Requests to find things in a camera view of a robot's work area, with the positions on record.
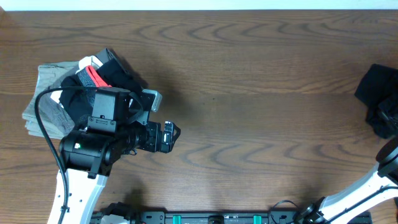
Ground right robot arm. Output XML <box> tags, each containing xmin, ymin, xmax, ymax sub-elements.
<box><xmin>294</xmin><ymin>138</ymin><xmax>397</xmax><ymax>223</ymax></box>

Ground red grey folded garment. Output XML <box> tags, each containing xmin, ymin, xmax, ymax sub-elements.
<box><xmin>76</xmin><ymin>65</ymin><xmax>111</xmax><ymax>107</ymax></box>

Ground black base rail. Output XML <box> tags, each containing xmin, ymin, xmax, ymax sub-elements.
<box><xmin>90</xmin><ymin>202</ymin><xmax>373</xmax><ymax>224</ymax></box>

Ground beige folded trousers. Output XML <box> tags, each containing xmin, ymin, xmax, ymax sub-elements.
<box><xmin>22</xmin><ymin>61</ymin><xmax>80</xmax><ymax>140</ymax></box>

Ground black t-shirt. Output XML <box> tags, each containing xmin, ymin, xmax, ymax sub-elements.
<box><xmin>354</xmin><ymin>64</ymin><xmax>397</xmax><ymax>139</ymax></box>

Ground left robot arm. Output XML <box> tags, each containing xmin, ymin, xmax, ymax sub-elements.
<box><xmin>48</xmin><ymin>87</ymin><xmax>181</xmax><ymax>223</ymax></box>

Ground grey folded shorts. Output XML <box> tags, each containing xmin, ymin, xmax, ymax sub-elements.
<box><xmin>36</xmin><ymin>48</ymin><xmax>125</xmax><ymax>138</ymax></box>

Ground black folded garment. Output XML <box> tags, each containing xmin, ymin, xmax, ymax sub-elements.
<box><xmin>59</xmin><ymin>59</ymin><xmax>142</xmax><ymax>124</ymax></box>

